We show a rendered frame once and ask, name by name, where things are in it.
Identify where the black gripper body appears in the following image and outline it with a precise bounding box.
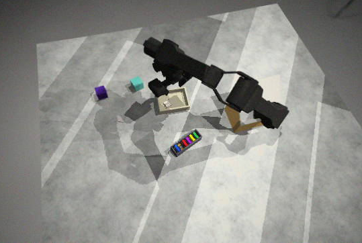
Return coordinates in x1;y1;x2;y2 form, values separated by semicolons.
148;69;192;97

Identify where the teal cube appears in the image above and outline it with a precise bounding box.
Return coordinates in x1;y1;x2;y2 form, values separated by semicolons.
130;76;144;92

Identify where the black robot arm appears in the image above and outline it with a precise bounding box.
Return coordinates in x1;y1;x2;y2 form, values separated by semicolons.
143;37;289;129

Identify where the purple cube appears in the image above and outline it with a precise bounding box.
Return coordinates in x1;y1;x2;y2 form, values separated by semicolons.
95;86;108;100

